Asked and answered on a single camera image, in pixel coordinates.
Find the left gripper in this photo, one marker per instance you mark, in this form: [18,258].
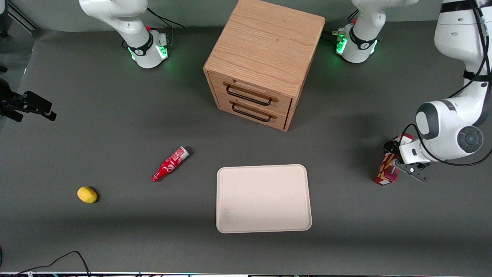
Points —
[391,146]

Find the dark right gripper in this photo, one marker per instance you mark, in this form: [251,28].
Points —
[11,102]

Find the red cookie box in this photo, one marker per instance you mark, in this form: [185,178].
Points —
[386,173]

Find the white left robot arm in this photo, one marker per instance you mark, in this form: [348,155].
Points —
[449,130]

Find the beige plastic tray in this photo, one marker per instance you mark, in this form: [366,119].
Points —
[263,200]

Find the yellow lemon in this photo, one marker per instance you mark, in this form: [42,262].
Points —
[87,194]

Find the wooden drawer front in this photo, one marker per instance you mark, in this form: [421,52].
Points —
[278,120]
[282,105]

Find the dark grey table mat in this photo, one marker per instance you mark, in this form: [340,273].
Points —
[115,231]

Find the red soda bottle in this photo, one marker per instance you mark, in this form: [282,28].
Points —
[169,164]

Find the wooden drawer cabinet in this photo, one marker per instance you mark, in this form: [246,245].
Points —
[265,38]

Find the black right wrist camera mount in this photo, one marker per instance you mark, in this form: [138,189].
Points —
[37,102]

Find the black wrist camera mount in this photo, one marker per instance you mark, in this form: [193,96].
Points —
[37,102]
[417,173]

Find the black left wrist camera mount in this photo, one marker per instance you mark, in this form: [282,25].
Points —
[417,173]

